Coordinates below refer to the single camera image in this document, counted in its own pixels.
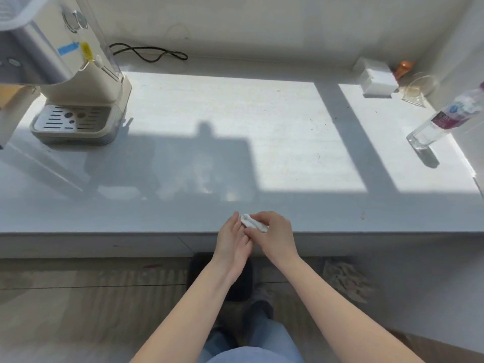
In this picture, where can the person's right hand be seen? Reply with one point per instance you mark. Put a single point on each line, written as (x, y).
(274, 238)

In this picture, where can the person's left hand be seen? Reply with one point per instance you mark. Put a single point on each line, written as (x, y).
(230, 249)

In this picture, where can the person's left fingers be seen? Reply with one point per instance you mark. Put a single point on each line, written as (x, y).
(242, 243)

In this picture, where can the person's right fingers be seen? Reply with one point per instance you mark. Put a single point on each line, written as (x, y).
(259, 223)

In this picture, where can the white tissue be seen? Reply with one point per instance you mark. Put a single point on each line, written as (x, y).
(252, 222)

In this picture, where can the person's right forearm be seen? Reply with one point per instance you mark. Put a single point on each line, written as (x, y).
(340, 317)

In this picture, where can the person's left forearm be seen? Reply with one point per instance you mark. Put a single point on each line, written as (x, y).
(181, 317)

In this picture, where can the black stool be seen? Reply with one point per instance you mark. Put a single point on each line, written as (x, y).
(242, 277)

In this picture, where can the person's grey shoe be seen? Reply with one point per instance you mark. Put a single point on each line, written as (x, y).
(261, 298)

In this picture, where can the person's blue jeans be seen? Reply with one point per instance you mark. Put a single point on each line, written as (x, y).
(253, 338)

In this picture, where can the crumpled clear plastic bag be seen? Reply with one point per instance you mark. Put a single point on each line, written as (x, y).
(348, 277)

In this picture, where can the white square box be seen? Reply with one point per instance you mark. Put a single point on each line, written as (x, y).
(376, 80)

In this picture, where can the clear glass flask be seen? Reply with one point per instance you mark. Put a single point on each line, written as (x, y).
(418, 89)

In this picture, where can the orange wooden stopper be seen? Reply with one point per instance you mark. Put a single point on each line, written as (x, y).
(404, 69)

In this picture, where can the clear plastic water bottle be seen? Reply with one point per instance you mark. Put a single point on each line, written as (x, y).
(446, 119)

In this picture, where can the white water dispenser machine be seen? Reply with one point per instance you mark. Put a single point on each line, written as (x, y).
(60, 67)

